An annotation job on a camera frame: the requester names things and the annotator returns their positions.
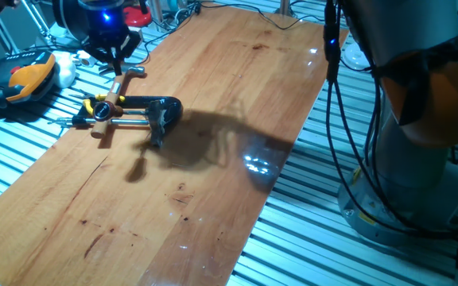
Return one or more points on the metal lever with brown knob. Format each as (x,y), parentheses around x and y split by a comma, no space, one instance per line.
(103,111)

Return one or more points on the black filament spool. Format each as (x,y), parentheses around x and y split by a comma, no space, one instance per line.
(68,16)

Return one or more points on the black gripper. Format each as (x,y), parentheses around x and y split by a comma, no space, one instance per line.
(107,33)

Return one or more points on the large wooden board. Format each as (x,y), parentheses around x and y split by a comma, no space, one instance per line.
(133,198)

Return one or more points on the orange and black teach pendant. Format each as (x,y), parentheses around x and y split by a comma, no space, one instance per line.
(30,77)

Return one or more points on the white rounded object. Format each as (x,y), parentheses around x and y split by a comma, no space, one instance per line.
(66,71)

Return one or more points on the red round object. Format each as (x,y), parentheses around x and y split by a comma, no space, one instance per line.
(137,16)

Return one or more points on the grey round stand base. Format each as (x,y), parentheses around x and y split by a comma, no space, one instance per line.
(54,37)

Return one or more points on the black base lever press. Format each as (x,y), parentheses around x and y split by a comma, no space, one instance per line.
(171,111)

